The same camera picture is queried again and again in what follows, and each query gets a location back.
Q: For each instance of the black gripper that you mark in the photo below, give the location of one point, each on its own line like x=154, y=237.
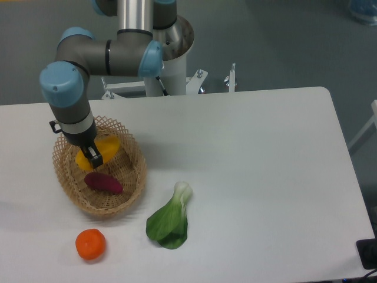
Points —
x=80, y=131

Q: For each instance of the yellow mango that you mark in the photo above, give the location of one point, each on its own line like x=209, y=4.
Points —
x=107, y=147

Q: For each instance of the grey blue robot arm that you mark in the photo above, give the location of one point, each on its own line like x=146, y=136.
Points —
x=134, y=53

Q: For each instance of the woven wicker basket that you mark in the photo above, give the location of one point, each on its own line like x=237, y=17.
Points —
x=128, y=166

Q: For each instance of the purple sweet potato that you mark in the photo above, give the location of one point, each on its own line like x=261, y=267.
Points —
x=101, y=181

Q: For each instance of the orange tangerine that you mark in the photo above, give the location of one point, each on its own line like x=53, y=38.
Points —
x=90, y=244

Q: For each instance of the green bok choy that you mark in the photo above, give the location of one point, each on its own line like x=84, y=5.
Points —
x=168, y=226

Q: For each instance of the white furniture leg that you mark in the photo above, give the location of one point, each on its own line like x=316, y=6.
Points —
x=365, y=133

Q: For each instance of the black device at edge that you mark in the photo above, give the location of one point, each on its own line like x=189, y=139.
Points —
x=367, y=252

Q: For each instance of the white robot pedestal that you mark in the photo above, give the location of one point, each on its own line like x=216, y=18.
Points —
x=176, y=42

